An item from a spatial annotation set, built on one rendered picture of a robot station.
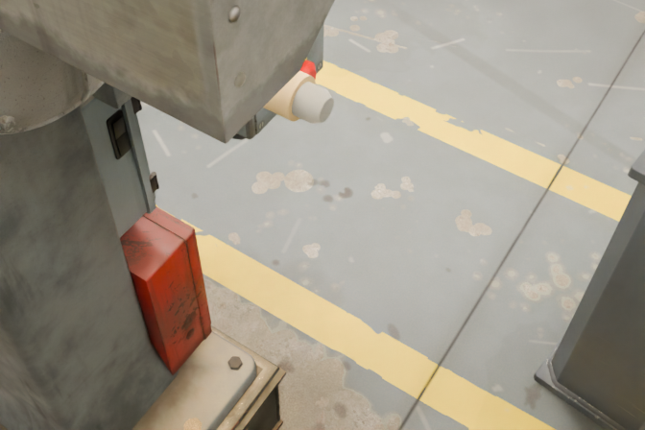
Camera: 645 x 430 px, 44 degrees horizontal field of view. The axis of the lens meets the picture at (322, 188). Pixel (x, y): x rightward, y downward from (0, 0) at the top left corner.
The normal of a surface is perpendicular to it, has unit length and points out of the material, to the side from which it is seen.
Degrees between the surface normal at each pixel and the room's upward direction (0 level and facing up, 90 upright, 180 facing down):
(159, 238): 0
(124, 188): 90
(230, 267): 0
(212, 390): 8
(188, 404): 24
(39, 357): 90
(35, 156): 90
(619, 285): 90
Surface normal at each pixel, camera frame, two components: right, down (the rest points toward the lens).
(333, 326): 0.01, -0.65
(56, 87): 0.80, 0.54
